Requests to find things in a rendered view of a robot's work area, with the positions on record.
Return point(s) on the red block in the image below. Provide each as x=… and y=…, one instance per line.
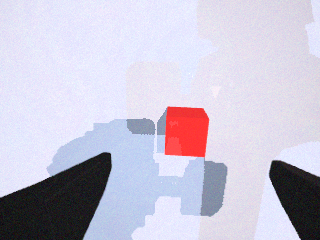
x=186, y=131

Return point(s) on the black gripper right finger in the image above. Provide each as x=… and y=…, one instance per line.
x=298, y=192

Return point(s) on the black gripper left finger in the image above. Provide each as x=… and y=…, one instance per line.
x=60, y=207

